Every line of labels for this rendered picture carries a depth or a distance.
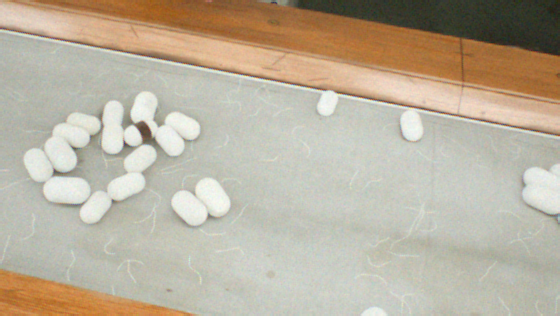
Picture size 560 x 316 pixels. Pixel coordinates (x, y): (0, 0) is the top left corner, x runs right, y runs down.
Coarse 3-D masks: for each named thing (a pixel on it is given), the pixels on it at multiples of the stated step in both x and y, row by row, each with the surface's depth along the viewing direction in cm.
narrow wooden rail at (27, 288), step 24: (0, 288) 44; (24, 288) 44; (48, 288) 44; (72, 288) 45; (0, 312) 43; (24, 312) 43; (48, 312) 43; (72, 312) 43; (96, 312) 43; (120, 312) 43; (144, 312) 44; (168, 312) 44
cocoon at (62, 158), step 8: (56, 136) 56; (48, 144) 55; (56, 144) 55; (64, 144) 55; (48, 152) 55; (56, 152) 55; (64, 152) 54; (72, 152) 55; (56, 160) 54; (64, 160) 54; (72, 160) 55; (56, 168) 55; (64, 168) 55; (72, 168) 55
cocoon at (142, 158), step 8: (136, 152) 56; (144, 152) 56; (152, 152) 56; (128, 160) 55; (136, 160) 55; (144, 160) 55; (152, 160) 56; (128, 168) 55; (136, 168) 55; (144, 168) 56
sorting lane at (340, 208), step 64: (0, 64) 66; (64, 64) 67; (128, 64) 68; (0, 128) 59; (256, 128) 62; (320, 128) 63; (384, 128) 63; (448, 128) 64; (512, 128) 65; (0, 192) 53; (192, 192) 55; (256, 192) 56; (320, 192) 56; (384, 192) 57; (448, 192) 58; (512, 192) 58; (0, 256) 49; (64, 256) 49; (128, 256) 50; (192, 256) 50; (256, 256) 51; (320, 256) 51; (384, 256) 52; (448, 256) 52; (512, 256) 53
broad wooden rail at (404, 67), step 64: (0, 0) 70; (64, 0) 71; (128, 0) 72; (192, 0) 73; (192, 64) 68; (256, 64) 68; (320, 64) 67; (384, 64) 67; (448, 64) 68; (512, 64) 69
